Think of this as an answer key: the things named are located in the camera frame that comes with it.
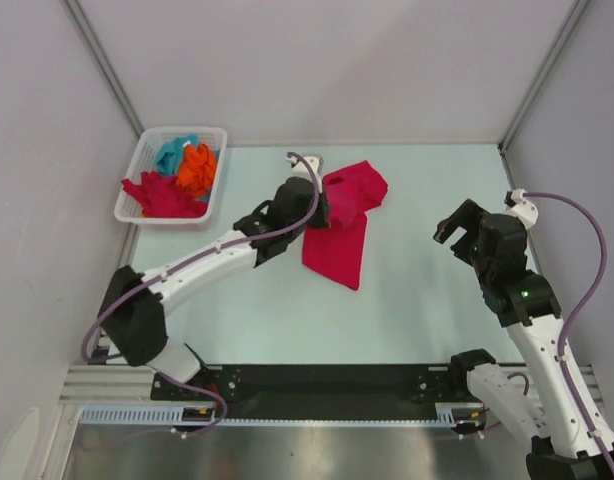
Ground red t shirt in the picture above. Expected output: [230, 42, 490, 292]
[302, 160, 389, 291]
[121, 171, 208, 218]

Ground white plastic laundry basket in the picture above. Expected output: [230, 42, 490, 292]
[114, 126, 228, 229]

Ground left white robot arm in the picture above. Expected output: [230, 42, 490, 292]
[98, 176, 329, 400]

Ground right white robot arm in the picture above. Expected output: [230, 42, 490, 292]
[434, 190, 614, 479]

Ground orange t shirt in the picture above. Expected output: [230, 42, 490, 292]
[176, 143, 218, 198]

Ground teal t shirt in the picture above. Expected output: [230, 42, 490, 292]
[155, 134, 221, 176]

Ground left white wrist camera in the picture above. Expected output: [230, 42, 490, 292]
[286, 152, 324, 191]

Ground slotted cable duct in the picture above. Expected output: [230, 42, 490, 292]
[80, 405, 457, 428]

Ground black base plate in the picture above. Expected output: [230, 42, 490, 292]
[150, 362, 493, 422]

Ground right aluminium frame post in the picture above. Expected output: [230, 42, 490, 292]
[498, 0, 593, 156]

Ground aluminium frame post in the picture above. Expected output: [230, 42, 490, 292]
[60, 0, 145, 140]
[498, 0, 593, 156]

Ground left aluminium frame post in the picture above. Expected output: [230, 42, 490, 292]
[60, 0, 145, 140]

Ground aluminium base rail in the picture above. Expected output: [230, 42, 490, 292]
[56, 324, 161, 407]

